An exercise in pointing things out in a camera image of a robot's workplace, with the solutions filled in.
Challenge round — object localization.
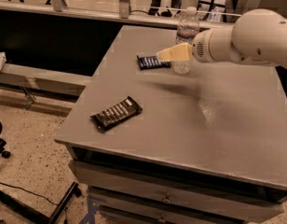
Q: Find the grey side bench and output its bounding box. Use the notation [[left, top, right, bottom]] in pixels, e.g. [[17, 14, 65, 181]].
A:
[[0, 52, 91, 107]]

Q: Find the metal railing frame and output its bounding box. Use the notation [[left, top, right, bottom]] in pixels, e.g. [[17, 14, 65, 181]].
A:
[[0, 0, 287, 30]]

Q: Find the black floor cable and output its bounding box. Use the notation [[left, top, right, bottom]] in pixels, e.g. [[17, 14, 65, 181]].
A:
[[0, 179, 60, 207]]

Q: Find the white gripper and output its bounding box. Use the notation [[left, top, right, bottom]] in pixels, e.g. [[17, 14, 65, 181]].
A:
[[157, 29, 220, 63]]

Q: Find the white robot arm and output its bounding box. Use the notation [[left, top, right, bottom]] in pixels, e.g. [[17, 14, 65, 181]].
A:
[[157, 9, 287, 70]]

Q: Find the clear plastic water bottle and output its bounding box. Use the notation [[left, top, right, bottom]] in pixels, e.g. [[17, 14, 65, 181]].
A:
[[172, 7, 200, 75]]

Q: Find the grey drawer cabinet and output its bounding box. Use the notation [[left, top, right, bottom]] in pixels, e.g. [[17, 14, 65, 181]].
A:
[[56, 26, 287, 224]]

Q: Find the black rxbar wrapper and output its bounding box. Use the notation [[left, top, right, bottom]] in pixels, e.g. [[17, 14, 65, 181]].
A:
[[90, 96, 143, 132]]

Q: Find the blue rxbar wrapper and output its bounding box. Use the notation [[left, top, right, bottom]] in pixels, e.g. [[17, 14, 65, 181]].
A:
[[137, 56, 171, 70]]

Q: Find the black stand base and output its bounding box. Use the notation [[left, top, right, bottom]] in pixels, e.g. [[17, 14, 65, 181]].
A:
[[0, 181, 83, 224]]

